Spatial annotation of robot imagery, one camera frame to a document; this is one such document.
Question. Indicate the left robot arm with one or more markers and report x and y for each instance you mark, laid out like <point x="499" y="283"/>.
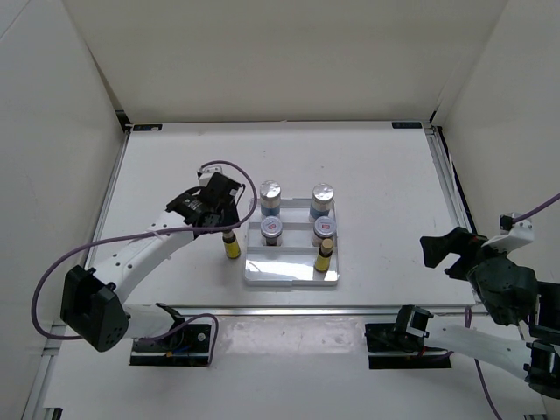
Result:
<point x="94" y="300"/>

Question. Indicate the yellow small bottle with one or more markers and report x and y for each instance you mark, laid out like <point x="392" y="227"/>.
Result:
<point x="325" y="252"/>
<point x="231" y="245"/>

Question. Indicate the white divided tray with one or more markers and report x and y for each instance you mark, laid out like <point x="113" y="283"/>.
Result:
<point x="291" y="262"/>

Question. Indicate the spice jar red label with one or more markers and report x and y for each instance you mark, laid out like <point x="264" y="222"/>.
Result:
<point x="271" y="230"/>
<point x="324" y="227"/>

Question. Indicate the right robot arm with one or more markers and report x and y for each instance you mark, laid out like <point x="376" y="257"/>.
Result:
<point x="511" y="294"/>

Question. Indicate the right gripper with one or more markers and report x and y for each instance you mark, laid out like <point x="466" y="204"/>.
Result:
<point x="458" y="241"/>

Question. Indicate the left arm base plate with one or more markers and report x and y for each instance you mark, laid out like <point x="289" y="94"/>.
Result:
<point x="191" y="347"/>

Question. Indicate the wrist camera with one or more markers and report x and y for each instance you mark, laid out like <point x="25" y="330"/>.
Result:
<point x="204" y="174"/>
<point x="513" y="234"/>

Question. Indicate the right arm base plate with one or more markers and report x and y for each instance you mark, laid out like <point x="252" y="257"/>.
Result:
<point x="390" y="350"/>

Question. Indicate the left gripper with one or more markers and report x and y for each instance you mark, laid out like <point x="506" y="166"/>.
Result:
<point x="232" y="217"/>

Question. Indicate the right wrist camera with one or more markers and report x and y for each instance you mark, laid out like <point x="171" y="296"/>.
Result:
<point x="513" y="234"/>

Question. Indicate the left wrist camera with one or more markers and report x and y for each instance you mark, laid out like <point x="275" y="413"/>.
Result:
<point x="204" y="174"/>

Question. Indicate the blue-label bead jar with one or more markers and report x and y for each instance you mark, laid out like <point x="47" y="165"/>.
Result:
<point x="322" y="196"/>
<point x="270" y="198"/>

